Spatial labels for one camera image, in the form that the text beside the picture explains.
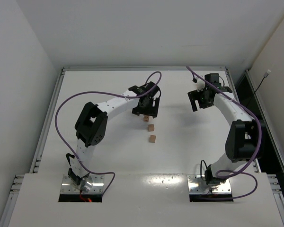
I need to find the wooden block letter D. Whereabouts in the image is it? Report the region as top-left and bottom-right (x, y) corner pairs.
(143, 115), (150, 122)

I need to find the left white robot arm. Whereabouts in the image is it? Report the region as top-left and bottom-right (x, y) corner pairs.
(66, 82), (161, 185)

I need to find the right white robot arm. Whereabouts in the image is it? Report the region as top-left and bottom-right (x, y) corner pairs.
(188, 73), (265, 185)

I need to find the plain wooden block upper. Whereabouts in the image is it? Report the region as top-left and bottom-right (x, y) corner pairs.
(148, 124), (155, 132)

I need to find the plain wooden block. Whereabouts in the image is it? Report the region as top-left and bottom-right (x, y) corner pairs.
(148, 124), (155, 132)
(149, 135), (156, 143)

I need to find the plain wooden block lower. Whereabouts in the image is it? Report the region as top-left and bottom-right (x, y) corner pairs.
(149, 135), (156, 143)

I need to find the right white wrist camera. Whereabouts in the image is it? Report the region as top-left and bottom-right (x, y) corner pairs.
(193, 77), (206, 92)

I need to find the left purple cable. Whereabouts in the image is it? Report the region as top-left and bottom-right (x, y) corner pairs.
(54, 71), (162, 196)

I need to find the purple cable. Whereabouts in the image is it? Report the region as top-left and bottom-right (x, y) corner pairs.
(54, 71), (162, 196)
(186, 66), (263, 201)

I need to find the aluminium table frame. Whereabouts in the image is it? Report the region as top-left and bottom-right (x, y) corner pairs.
(0, 67), (284, 227)

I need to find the black wall cable with plug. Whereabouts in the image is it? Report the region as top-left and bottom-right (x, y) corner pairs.
(245, 69), (271, 105)

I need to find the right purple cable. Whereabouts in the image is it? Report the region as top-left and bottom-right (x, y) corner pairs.
(186, 66), (263, 201)

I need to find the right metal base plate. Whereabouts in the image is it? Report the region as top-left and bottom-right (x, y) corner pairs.
(187, 175), (232, 195)

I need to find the metal base plate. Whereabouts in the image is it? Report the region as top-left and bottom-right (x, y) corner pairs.
(187, 175), (232, 195)
(60, 175), (104, 195)

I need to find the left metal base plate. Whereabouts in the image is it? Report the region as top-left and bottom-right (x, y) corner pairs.
(60, 175), (104, 195)

